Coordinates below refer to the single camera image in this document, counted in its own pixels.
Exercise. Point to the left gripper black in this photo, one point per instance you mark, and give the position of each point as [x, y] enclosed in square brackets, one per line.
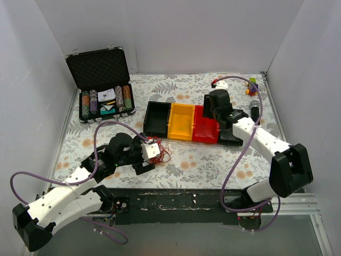
[144, 165]

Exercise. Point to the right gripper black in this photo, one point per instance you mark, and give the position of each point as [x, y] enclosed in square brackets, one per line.
[209, 107]

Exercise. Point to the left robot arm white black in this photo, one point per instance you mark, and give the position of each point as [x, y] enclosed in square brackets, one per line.
[82, 192]

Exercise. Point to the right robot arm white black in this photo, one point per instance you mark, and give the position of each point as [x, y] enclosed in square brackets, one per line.
[290, 168]

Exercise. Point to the red bin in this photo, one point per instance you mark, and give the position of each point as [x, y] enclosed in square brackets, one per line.
[205, 130]

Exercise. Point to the yellow bin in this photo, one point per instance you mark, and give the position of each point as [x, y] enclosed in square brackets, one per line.
[181, 122]

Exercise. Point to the right black bin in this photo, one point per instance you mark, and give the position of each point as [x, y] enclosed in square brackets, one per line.
[227, 138]

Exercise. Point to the black bin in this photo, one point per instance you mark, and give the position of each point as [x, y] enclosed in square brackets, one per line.
[156, 119]
[227, 138]

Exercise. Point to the floral table mat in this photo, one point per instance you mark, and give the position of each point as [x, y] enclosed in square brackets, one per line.
[190, 165]

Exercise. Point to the black microphone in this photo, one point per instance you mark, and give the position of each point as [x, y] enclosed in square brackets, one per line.
[255, 110]

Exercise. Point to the colourful toy block train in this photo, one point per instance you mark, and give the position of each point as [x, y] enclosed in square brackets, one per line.
[252, 88]

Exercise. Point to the left black bin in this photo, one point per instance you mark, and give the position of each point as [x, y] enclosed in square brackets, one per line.
[156, 119]

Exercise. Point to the teal card box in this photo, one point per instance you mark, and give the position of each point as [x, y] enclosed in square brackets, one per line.
[107, 109]

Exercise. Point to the playing card deck white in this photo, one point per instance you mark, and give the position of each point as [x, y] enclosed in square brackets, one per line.
[106, 95]

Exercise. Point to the black poker chip case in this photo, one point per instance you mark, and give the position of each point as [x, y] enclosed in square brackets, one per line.
[97, 71]

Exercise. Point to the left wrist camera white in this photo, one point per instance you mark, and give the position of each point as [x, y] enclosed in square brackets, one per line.
[150, 151]

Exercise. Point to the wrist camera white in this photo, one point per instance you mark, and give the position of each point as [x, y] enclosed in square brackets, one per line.
[150, 151]
[219, 85]

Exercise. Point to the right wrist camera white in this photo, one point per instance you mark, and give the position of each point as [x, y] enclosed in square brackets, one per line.
[219, 85]

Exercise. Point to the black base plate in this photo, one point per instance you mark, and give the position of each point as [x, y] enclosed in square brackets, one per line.
[140, 206]

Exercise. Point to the aluminium rail frame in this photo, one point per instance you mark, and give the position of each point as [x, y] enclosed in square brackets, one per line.
[288, 226]

